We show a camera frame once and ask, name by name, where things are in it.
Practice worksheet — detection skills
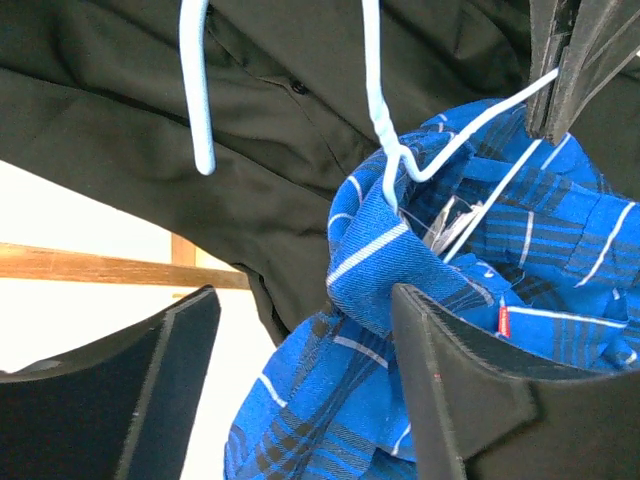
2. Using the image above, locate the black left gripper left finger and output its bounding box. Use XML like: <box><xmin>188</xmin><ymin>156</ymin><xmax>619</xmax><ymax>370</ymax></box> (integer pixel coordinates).
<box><xmin>1</xmin><ymin>285</ymin><xmax>221</xmax><ymax>479</ymax></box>

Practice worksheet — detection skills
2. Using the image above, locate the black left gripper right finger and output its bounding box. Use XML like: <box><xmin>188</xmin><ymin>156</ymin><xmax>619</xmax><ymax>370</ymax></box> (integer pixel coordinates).
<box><xmin>392</xmin><ymin>284</ymin><xmax>639</xmax><ymax>479</ymax></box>

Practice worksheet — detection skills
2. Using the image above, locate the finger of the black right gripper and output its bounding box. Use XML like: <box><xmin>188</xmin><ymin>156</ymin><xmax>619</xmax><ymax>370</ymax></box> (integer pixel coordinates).
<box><xmin>544</xmin><ymin>0</ymin><xmax>639</xmax><ymax>143</ymax></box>
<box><xmin>526</xmin><ymin>0</ymin><xmax>580</xmax><ymax>139</ymax></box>

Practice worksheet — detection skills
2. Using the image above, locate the blue plaid shirt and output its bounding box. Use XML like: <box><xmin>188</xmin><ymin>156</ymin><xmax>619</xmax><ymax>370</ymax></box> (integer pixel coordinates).
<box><xmin>223</xmin><ymin>106</ymin><xmax>639</xmax><ymax>479</ymax></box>

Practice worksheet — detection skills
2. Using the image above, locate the light blue wire hanger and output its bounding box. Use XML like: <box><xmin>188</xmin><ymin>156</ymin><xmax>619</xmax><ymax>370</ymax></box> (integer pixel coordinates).
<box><xmin>179</xmin><ymin>0</ymin><xmax>560</xmax><ymax>266</ymax></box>

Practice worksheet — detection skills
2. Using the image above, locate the black shirt on hanger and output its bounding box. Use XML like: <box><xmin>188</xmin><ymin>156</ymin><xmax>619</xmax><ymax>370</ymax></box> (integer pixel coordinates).
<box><xmin>1</xmin><ymin>1</ymin><xmax>639</xmax><ymax>345</ymax></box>

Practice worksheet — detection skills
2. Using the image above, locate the wooden clothes rack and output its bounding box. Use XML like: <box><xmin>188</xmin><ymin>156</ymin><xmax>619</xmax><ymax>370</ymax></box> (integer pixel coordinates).
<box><xmin>1</xmin><ymin>234</ymin><xmax>250</xmax><ymax>290</ymax></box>

